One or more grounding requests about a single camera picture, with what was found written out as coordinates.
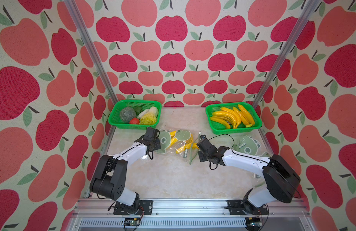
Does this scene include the yellow banana bunch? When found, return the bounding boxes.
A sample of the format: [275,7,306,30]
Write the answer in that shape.
[233,105,255,128]
[209,108,242,130]

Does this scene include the zip-top bag with dinosaur print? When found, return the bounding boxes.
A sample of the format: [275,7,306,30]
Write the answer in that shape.
[233,135,271,188]

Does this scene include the bananas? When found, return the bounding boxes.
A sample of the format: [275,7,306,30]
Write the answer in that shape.
[168,130,199,158]

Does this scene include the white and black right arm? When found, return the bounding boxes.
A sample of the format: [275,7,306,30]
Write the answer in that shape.
[197,135,301,215]

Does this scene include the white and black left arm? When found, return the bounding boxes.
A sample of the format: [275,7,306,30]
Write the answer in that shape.
[90,127,161,214]

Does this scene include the yellow-green cabbage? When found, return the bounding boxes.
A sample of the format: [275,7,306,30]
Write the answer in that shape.
[137,106,159,125]

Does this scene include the red tomato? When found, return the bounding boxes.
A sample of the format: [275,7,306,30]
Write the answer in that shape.
[129,117,140,125]

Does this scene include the empty green plastic basket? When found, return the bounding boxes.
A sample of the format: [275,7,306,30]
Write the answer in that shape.
[205,102,262,135]

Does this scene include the green basket with vegetables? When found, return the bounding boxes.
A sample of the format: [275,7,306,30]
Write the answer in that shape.
[108,100,162,130]

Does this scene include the green pepper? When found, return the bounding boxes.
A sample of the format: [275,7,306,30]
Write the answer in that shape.
[133,106,143,115]

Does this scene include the green broccoli head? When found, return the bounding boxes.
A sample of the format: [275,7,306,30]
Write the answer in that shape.
[120,107,136,123]

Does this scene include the aluminium frame post left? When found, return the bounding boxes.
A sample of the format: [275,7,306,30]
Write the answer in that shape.
[64,0,118,104]

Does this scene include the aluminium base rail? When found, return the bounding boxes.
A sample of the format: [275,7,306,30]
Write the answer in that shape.
[64,198,317,231]

